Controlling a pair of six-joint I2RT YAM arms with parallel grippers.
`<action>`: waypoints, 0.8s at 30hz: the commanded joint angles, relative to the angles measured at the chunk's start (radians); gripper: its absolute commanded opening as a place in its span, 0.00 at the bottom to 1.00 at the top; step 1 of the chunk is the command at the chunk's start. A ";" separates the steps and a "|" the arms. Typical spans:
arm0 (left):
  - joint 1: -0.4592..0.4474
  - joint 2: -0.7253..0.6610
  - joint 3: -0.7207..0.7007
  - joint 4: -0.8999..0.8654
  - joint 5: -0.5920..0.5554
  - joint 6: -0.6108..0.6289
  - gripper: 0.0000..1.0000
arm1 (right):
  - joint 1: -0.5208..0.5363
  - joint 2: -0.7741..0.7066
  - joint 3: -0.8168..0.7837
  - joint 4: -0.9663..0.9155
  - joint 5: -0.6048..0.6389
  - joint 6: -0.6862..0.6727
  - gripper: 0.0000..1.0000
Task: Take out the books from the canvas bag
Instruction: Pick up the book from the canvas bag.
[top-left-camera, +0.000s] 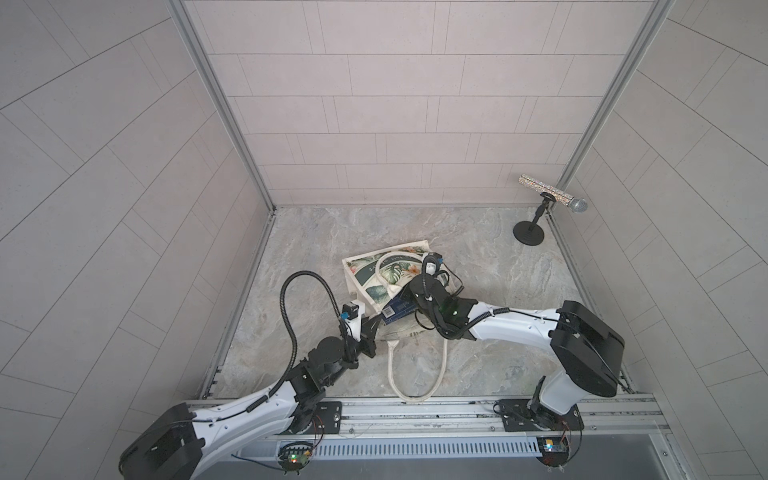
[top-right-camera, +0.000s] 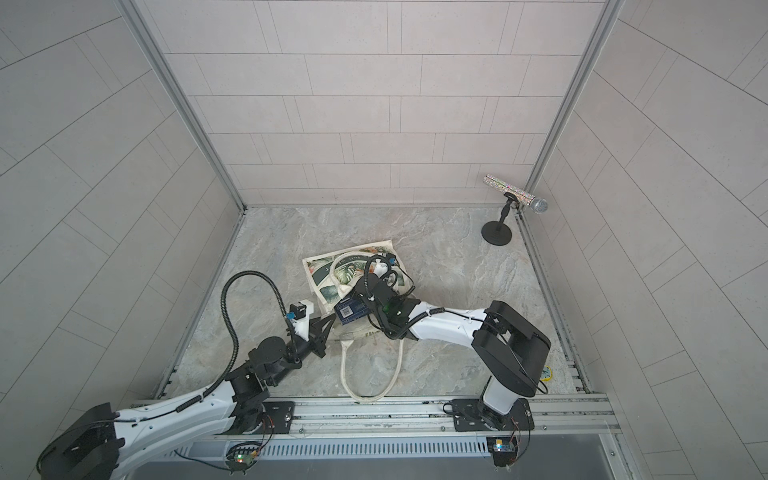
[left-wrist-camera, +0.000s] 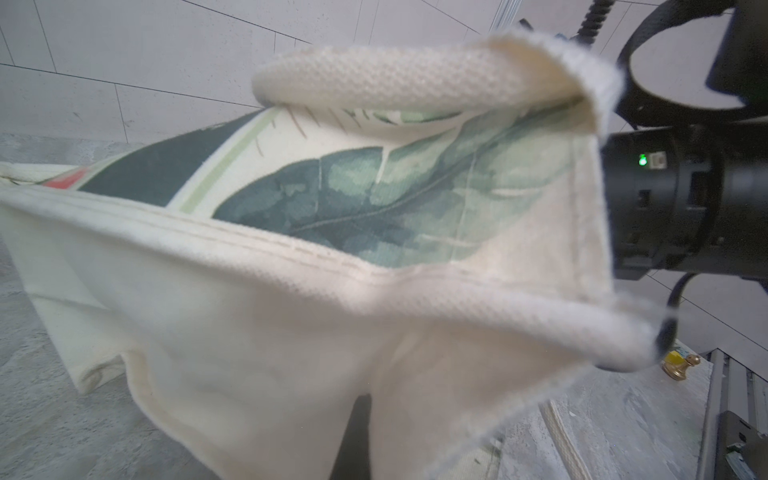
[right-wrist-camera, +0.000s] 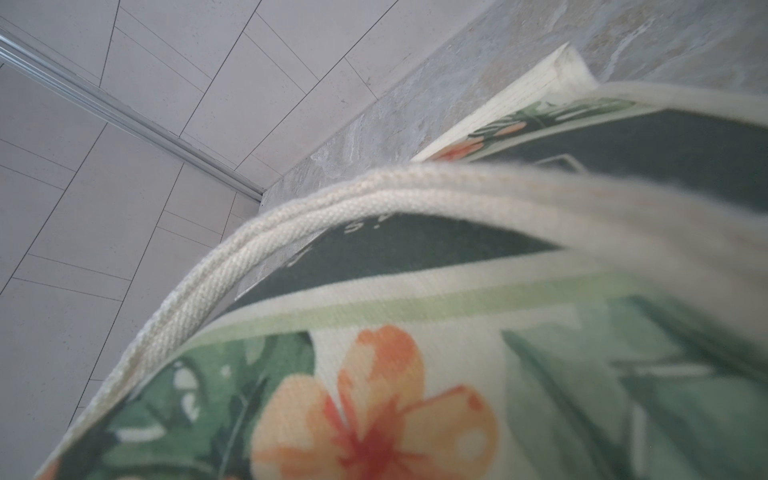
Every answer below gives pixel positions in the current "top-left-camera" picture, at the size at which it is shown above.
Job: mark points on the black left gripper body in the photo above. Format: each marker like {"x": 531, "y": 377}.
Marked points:
{"x": 365, "y": 345}

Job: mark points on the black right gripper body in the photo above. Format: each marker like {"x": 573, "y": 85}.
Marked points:
{"x": 419, "y": 302}

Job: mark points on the dark blue book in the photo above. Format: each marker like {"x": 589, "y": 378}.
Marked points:
{"x": 390, "y": 313}

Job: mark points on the floral canvas tote bag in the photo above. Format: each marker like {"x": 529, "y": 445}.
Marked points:
{"x": 376, "y": 277}

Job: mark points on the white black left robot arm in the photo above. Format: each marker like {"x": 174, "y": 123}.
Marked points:
{"x": 183, "y": 443}

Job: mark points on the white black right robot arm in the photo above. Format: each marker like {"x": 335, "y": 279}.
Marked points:
{"x": 589, "y": 351}

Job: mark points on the black microphone stand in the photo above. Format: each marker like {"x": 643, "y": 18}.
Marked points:
{"x": 530, "y": 233}

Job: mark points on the white ventilation grille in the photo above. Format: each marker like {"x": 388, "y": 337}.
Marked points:
{"x": 338, "y": 449}

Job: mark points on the left circuit board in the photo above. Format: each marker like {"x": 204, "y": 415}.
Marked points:
{"x": 295, "y": 456}

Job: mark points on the circuit board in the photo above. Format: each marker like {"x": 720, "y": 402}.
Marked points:
{"x": 555, "y": 451}
{"x": 295, "y": 456}

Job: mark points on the glittery microphone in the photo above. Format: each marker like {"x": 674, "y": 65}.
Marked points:
{"x": 576, "y": 205}

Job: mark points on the right circuit board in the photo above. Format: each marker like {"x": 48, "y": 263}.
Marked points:
{"x": 555, "y": 451}

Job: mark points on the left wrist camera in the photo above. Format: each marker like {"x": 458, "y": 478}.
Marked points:
{"x": 351, "y": 318}

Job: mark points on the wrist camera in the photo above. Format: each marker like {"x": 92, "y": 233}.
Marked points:
{"x": 432, "y": 269}
{"x": 351, "y": 318}

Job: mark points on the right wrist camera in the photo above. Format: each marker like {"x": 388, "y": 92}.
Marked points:
{"x": 432, "y": 269}

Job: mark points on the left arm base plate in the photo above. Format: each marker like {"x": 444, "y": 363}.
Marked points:
{"x": 324, "y": 417}

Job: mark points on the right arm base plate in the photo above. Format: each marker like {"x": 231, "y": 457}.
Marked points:
{"x": 517, "y": 416}

